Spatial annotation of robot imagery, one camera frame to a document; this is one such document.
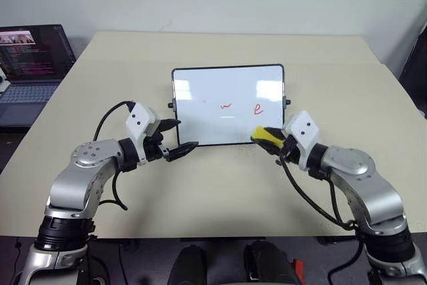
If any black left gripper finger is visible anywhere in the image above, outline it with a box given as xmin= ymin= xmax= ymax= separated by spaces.
xmin=159 ymin=119 xmax=181 ymax=133
xmin=164 ymin=141 xmax=199 ymax=163

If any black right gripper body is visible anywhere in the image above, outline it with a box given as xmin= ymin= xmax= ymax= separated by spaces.
xmin=279 ymin=135 xmax=302 ymax=166

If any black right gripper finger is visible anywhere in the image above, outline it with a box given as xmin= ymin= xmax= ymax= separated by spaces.
xmin=263 ymin=127 xmax=286 ymax=141
xmin=256 ymin=142 xmax=283 ymax=160

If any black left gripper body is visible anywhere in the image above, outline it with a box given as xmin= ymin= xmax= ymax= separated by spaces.
xmin=143 ymin=119 xmax=167 ymax=163

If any yellow whiteboard eraser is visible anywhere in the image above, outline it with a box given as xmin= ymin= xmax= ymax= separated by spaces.
xmin=250 ymin=125 xmax=285 ymax=148

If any small black-framed whiteboard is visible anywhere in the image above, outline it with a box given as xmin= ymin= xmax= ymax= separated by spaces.
xmin=167 ymin=63 xmax=292 ymax=147

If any dark rounded right shape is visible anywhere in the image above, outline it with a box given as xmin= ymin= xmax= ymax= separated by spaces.
xmin=243 ymin=240 xmax=301 ymax=285

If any dark rounded shape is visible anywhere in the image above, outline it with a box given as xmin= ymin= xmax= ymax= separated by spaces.
xmin=166 ymin=244 xmax=209 ymax=285
xmin=243 ymin=240 xmax=301 ymax=285

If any dark rounded left shape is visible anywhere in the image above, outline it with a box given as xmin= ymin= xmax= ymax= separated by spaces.
xmin=166 ymin=244 xmax=209 ymax=285

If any small red object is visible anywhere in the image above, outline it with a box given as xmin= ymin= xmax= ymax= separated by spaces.
xmin=292 ymin=258 xmax=306 ymax=282

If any open laptop computer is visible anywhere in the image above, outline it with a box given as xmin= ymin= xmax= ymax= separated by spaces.
xmin=0 ymin=24 xmax=77 ymax=129

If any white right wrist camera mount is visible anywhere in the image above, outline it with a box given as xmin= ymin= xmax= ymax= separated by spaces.
xmin=282 ymin=109 xmax=322 ymax=171

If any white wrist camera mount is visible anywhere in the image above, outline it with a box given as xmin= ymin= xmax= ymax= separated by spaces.
xmin=282 ymin=109 xmax=322 ymax=171
xmin=125 ymin=102 xmax=158 ymax=166

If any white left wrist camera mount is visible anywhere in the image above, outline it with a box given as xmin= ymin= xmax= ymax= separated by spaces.
xmin=125 ymin=102 xmax=158 ymax=166

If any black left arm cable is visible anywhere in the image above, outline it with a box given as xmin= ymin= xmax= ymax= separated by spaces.
xmin=93 ymin=100 xmax=136 ymax=212

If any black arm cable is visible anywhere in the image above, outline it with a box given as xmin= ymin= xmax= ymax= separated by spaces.
xmin=277 ymin=151 xmax=360 ymax=232
xmin=93 ymin=100 xmax=136 ymax=212

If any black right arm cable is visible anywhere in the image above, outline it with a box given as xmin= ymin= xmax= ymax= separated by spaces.
xmin=277 ymin=151 xmax=360 ymax=232

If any dark object at wall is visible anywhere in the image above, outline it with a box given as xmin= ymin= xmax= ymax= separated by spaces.
xmin=398 ymin=21 xmax=427 ymax=116

